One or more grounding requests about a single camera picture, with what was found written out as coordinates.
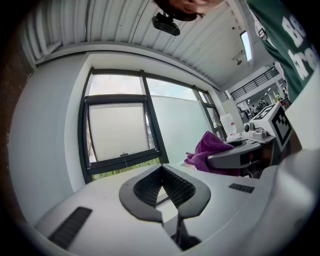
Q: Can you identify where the person's face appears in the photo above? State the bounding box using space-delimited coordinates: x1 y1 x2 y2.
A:
172 0 213 13

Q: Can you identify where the black window frame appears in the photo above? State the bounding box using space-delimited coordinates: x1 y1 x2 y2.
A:
77 67 226 186

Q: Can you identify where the black railing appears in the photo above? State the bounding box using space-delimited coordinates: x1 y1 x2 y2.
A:
229 66 280 101

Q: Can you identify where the purple cloth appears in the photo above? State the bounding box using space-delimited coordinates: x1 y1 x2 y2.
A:
184 130 241 177

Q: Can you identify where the long ceiling light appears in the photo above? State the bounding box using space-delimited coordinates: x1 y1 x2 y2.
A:
239 30 253 63

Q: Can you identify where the green shirt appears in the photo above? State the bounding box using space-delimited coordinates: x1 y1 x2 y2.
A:
246 0 320 103

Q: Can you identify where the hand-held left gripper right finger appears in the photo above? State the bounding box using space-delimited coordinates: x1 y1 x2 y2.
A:
161 163 273 243

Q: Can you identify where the black head camera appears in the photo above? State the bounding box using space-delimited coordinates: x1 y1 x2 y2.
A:
151 11 181 37

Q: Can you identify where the white plastic jug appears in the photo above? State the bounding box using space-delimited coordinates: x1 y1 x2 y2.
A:
219 113 238 137

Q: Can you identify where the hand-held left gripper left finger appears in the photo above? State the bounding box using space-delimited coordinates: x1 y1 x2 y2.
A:
33 163 185 256

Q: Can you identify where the person's right forearm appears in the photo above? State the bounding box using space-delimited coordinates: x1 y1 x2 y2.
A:
287 129 303 154

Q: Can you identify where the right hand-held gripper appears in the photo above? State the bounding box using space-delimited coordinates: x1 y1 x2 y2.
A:
206 101 293 180

